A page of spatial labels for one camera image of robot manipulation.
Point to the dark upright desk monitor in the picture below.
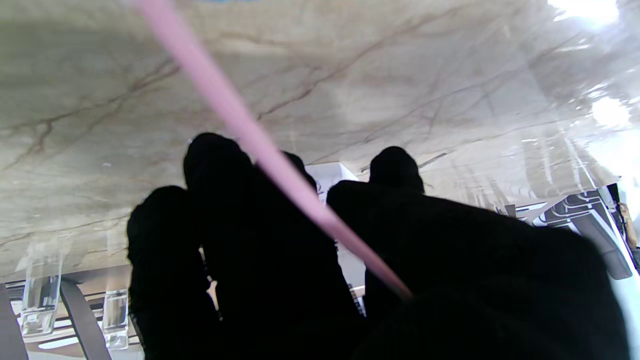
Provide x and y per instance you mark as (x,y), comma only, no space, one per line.
(87,325)
(10,325)

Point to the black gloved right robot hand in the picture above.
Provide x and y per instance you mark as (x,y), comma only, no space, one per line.
(450,280)

